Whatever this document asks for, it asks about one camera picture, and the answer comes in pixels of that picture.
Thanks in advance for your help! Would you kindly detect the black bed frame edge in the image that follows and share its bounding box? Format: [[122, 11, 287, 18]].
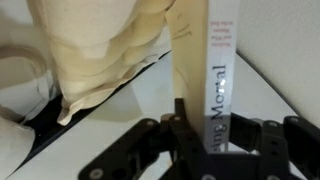
[[24, 52, 172, 164]]

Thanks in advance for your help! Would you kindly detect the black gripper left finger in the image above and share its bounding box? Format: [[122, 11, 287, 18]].
[[78, 98, 211, 180]]

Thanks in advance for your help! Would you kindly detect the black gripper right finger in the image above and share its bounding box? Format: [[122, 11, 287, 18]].
[[230, 114, 320, 180]]

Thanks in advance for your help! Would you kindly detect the cream tufted pillow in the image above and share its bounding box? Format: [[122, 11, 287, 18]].
[[0, 0, 175, 179]]

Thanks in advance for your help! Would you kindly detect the white Being Mortal book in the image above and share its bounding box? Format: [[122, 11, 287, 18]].
[[166, 0, 241, 154]]

